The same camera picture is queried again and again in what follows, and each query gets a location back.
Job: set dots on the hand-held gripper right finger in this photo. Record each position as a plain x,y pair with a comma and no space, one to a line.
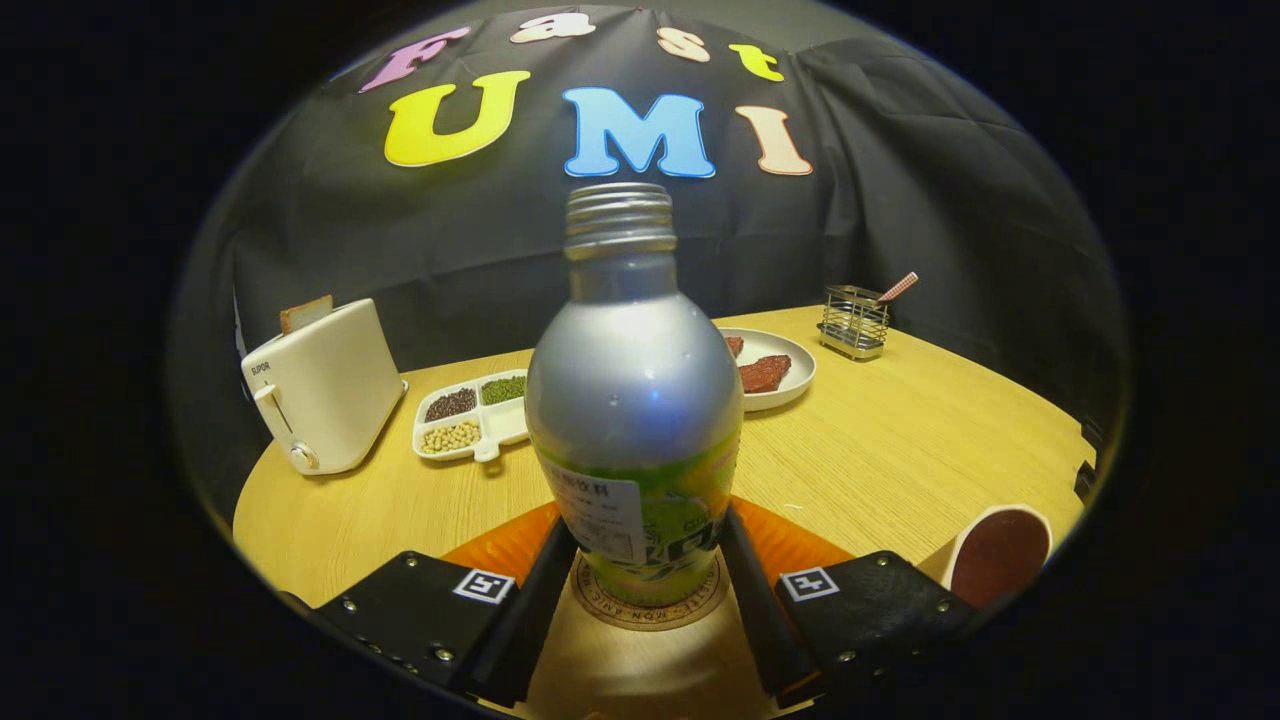
760,620

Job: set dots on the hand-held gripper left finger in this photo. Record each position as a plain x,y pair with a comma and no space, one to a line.
540,620

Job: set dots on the round cork coaster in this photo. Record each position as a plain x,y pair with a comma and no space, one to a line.
600,606

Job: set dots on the silver juice bottle green label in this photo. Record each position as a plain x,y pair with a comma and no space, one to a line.
635,380

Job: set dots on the white divided tray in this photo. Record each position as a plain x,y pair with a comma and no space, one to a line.
505,425

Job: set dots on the yellow beans pile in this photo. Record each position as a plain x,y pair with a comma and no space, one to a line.
450,437

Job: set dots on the wooden table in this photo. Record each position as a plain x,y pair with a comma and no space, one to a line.
900,450

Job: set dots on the green beans pile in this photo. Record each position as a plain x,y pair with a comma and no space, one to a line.
503,389

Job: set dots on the dark beans pile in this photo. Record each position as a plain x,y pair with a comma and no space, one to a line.
450,404

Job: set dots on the red meat slice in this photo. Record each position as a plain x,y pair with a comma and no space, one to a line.
765,373
735,346

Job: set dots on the white round plate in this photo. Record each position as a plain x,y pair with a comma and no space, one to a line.
775,340

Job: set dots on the white toaster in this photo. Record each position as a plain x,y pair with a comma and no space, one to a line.
330,390

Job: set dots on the pink checked spoon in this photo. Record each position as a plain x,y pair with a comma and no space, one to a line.
898,287

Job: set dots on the toast bread slice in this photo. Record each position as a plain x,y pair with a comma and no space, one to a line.
307,314

